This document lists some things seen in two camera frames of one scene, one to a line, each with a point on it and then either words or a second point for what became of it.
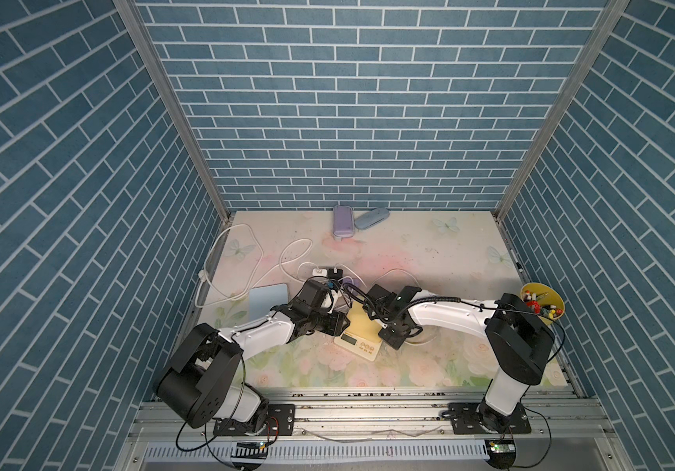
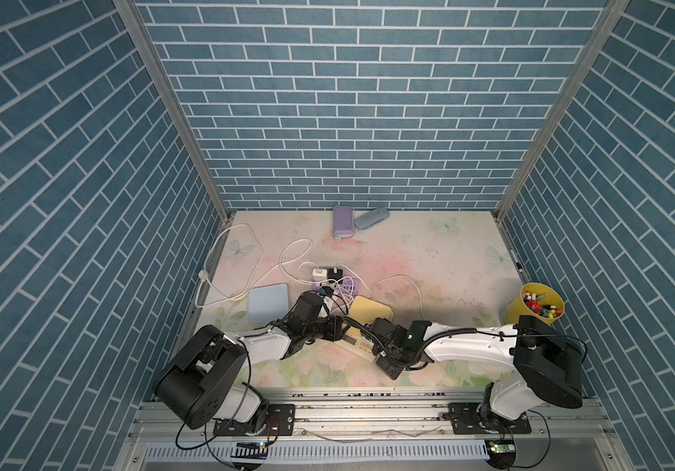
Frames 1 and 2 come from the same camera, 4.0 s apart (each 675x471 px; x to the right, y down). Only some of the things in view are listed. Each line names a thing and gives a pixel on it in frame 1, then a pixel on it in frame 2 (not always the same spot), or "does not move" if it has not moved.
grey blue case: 371,218 does not move
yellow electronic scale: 362,336 does not move
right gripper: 391,341 → 380,363
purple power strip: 355,284 does not move
